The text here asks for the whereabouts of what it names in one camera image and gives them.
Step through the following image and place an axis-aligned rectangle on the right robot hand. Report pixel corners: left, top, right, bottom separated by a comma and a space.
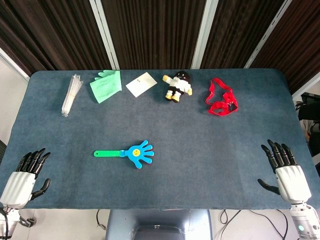
257, 139, 313, 204

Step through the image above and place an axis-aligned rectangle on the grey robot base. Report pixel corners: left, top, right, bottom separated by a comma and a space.
105, 208, 213, 240

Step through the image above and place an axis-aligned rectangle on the black equipment pile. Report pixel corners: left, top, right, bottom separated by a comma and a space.
294, 91, 320, 157

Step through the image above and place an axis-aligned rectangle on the green plastic glove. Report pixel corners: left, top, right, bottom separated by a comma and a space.
89, 69, 123, 104

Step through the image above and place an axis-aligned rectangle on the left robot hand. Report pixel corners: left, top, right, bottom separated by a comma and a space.
0, 147, 52, 210

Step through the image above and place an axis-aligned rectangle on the black floor cable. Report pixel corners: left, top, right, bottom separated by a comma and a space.
95, 209, 108, 231
216, 208, 291, 240

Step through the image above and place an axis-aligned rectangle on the blue hand clapper green handle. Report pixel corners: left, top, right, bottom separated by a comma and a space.
93, 139, 155, 171

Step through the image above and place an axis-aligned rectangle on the clear plastic straw bundle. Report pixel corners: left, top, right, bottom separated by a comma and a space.
61, 73, 84, 118

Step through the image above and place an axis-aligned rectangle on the plush doll white shirt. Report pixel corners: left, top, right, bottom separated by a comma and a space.
162, 70, 194, 103

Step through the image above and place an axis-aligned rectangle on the red lanyard strap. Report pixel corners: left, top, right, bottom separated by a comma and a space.
205, 77, 239, 118

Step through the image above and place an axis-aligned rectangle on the blue table cloth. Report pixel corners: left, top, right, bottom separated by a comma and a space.
0, 69, 320, 210

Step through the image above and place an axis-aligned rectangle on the white paper card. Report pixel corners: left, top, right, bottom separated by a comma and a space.
125, 71, 158, 98

